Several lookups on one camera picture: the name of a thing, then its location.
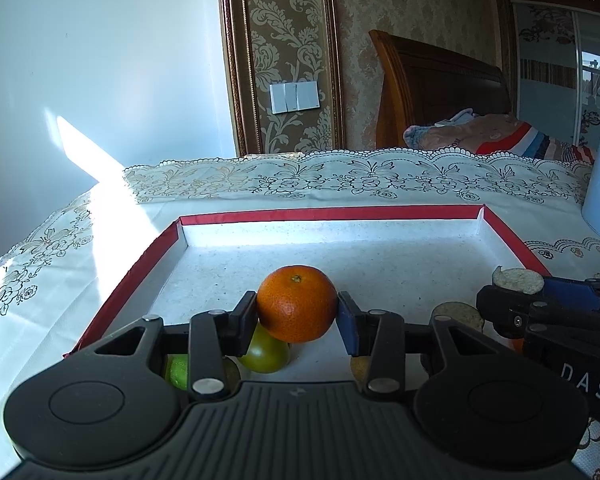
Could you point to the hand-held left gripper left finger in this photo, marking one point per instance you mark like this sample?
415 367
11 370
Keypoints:
244 320

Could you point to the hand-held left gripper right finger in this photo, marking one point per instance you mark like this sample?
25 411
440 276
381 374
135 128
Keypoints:
349 322

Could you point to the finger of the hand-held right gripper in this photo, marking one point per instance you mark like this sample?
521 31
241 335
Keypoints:
575 292
505 310

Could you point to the chipped purple sugar cane piece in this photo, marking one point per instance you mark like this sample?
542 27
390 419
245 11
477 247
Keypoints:
520 280

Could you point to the small orange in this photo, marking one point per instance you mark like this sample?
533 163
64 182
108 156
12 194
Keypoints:
516 345

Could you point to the small yellow potato front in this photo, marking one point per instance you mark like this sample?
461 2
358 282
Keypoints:
360 369

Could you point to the large orange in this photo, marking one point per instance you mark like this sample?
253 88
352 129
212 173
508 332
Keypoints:
297 305

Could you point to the red cardboard box tray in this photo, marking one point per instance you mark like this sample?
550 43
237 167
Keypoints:
330 245

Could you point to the green cucumber piece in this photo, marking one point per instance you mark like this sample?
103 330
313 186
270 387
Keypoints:
177 372

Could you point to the red blue striped bedding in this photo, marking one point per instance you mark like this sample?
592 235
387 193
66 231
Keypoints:
540 145

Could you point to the pink floral blanket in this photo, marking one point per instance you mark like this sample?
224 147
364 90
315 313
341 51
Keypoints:
455 135

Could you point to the wardrobe sliding door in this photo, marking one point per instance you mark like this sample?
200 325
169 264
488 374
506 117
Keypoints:
545 60

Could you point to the wooden chair with cloth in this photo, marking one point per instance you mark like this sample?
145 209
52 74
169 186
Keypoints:
430 85

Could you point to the gold framed wallpaper panel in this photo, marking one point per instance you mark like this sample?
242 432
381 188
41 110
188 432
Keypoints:
280 35

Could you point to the white wall light switch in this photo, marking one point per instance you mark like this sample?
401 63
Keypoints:
295 96

